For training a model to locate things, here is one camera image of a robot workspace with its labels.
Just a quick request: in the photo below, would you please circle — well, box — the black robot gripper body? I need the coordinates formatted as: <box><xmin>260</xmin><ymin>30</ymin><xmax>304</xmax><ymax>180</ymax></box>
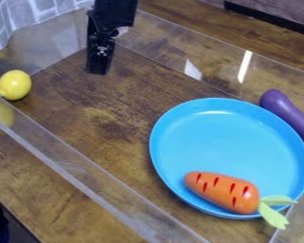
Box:
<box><xmin>87</xmin><ymin>0</ymin><xmax>138</xmax><ymax>38</ymax></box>

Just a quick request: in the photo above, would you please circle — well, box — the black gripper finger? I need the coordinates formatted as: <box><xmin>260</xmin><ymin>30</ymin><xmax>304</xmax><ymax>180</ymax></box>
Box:
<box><xmin>86</xmin><ymin>33</ymin><xmax>114</xmax><ymax>75</ymax></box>

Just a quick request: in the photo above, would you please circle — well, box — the yellow toy lemon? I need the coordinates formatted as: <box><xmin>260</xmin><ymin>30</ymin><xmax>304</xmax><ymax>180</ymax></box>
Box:
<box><xmin>0</xmin><ymin>70</ymin><xmax>33</xmax><ymax>101</ymax></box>

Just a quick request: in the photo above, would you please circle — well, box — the blue plastic tray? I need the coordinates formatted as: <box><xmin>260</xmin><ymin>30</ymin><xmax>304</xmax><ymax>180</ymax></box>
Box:
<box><xmin>149</xmin><ymin>98</ymin><xmax>304</xmax><ymax>219</ymax></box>

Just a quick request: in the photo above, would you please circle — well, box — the white patterned curtain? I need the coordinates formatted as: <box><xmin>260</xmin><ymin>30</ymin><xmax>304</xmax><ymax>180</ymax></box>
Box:
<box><xmin>0</xmin><ymin>0</ymin><xmax>93</xmax><ymax>51</ymax></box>

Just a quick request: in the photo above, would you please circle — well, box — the dark wooden furniture piece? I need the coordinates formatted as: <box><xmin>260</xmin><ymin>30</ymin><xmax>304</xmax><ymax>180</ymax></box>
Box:
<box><xmin>224</xmin><ymin>0</ymin><xmax>304</xmax><ymax>34</ymax></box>

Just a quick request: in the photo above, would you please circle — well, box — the purple toy eggplant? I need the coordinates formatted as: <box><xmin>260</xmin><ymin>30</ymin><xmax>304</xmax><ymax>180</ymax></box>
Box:
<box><xmin>260</xmin><ymin>89</ymin><xmax>304</xmax><ymax>140</ymax></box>

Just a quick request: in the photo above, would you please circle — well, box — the orange toy carrot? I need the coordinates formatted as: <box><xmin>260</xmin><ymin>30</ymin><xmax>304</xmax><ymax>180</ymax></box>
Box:
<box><xmin>184</xmin><ymin>171</ymin><xmax>297</xmax><ymax>230</ymax></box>

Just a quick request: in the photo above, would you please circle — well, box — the clear acrylic back wall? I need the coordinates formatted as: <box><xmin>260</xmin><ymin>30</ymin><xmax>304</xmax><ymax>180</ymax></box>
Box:
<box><xmin>115</xmin><ymin>10</ymin><xmax>304</xmax><ymax>108</ymax></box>

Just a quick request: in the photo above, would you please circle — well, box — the clear acrylic wall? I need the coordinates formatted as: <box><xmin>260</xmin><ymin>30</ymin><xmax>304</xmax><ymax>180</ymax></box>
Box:
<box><xmin>115</xmin><ymin>10</ymin><xmax>304</xmax><ymax>108</ymax></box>
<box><xmin>0</xmin><ymin>9</ymin><xmax>87</xmax><ymax>84</ymax></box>
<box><xmin>0</xmin><ymin>97</ymin><xmax>209</xmax><ymax>243</ymax></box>

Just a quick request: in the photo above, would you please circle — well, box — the clear acrylic left wall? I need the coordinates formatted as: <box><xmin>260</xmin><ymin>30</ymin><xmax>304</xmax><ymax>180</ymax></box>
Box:
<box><xmin>0</xmin><ymin>9</ymin><xmax>87</xmax><ymax>84</ymax></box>

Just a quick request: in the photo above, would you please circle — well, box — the clear acrylic front wall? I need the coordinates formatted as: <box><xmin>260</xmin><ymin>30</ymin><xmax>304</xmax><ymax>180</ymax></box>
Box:
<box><xmin>0</xmin><ymin>97</ymin><xmax>209</xmax><ymax>243</ymax></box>

